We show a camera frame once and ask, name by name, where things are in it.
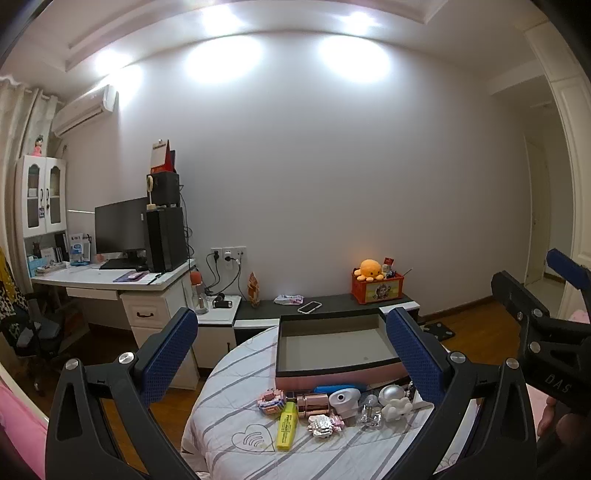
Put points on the purple mouse pad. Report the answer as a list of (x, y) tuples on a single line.
[(131, 277)]

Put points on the black bathroom scale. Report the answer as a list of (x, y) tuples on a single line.
[(438, 331)]

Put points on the small doll figurine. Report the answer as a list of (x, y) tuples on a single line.
[(38, 146)]

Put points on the white low cabinet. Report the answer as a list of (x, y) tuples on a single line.
[(217, 332)]

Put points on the white cloud-shaped ornament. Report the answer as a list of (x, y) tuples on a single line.
[(397, 411)]

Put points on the blue white box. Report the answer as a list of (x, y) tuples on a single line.
[(79, 249)]

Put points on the black keyboard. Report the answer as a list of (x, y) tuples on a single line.
[(120, 264)]

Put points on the white plastic gadget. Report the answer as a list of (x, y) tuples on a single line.
[(345, 399)]

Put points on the white bed frame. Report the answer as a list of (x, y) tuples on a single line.
[(23, 397)]

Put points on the small black device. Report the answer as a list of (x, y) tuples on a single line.
[(222, 302)]

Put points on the pink box with black rim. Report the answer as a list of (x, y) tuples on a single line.
[(332, 344)]

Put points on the blue highlighter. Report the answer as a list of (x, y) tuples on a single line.
[(341, 388)]

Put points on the black office chair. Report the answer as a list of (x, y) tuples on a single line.
[(32, 337)]

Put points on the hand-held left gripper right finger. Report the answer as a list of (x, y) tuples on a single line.
[(415, 360)]

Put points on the black top low bench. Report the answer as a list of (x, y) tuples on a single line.
[(332, 307)]

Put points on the white air conditioner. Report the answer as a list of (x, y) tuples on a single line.
[(83, 110)]

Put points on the crumpled plastic wrapper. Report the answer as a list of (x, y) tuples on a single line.
[(287, 300)]

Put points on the red desk calendar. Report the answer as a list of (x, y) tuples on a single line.
[(161, 157)]

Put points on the red storage crate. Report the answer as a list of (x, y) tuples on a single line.
[(378, 290)]

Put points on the white desk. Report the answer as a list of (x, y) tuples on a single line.
[(152, 314)]

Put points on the pink white block figure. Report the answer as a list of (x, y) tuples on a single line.
[(271, 402)]

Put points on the rose gold jar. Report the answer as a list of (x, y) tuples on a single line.
[(313, 405)]

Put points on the white glass-door cabinet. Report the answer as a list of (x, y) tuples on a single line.
[(41, 198)]

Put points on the pink blanket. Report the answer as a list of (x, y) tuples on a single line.
[(14, 429)]

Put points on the wooden sailboat ornament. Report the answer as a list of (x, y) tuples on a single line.
[(255, 290)]

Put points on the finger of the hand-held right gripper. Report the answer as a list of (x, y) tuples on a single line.
[(512, 290), (565, 265)]

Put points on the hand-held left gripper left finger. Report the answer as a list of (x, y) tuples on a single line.
[(171, 355)]

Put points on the white wall sockets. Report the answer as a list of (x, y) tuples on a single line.
[(228, 254)]

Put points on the clear glass perfume bottle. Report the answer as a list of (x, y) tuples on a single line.
[(368, 415)]

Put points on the black computer monitor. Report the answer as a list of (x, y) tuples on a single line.
[(120, 226)]

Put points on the black speaker box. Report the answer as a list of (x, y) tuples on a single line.
[(166, 189)]

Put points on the red cap water bottle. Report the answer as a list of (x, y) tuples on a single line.
[(198, 295)]

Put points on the white paper card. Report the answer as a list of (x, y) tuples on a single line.
[(422, 406)]

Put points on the smartphone with white case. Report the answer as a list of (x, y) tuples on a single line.
[(309, 307)]

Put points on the wooden stick ornament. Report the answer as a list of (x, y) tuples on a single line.
[(151, 189)]

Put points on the yellow highlighter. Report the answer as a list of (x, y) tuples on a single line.
[(286, 427)]

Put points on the person's right hand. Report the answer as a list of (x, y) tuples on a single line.
[(547, 415)]

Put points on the silver dome-shaped object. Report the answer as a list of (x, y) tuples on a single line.
[(392, 393)]

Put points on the red snack packet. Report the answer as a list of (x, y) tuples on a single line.
[(389, 265)]

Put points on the orange octopus plush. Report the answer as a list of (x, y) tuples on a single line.
[(369, 270)]

